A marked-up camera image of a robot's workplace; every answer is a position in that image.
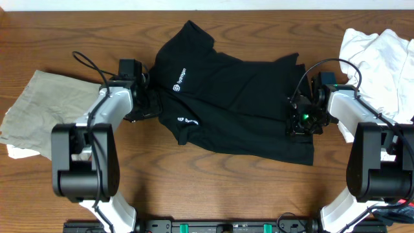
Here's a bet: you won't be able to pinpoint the left black cable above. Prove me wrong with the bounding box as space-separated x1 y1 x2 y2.
71 50 120 233

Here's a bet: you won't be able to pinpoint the black cable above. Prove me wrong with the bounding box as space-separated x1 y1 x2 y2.
289 58 414 233
71 50 120 233

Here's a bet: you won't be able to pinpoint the black t-shirt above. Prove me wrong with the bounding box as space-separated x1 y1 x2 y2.
149 21 314 166

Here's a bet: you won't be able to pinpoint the right black cable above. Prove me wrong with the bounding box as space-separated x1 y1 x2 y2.
289 58 414 233

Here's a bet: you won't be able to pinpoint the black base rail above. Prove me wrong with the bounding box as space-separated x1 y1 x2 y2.
62 214 387 233

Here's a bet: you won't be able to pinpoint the crumpled white shirt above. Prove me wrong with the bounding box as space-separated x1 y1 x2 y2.
337 28 414 144

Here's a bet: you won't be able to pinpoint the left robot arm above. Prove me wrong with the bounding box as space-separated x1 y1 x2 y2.
51 59 162 232

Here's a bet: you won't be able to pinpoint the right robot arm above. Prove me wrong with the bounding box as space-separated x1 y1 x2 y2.
287 73 413 232

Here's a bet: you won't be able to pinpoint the grey red-trimmed shorts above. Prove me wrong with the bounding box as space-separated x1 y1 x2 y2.
372 203 413 227

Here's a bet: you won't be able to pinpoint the folded olive grey garment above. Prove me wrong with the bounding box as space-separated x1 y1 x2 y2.
1 71 100 159

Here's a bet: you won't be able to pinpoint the white folded cloth under garment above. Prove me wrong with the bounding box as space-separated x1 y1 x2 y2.
6 144 40 159

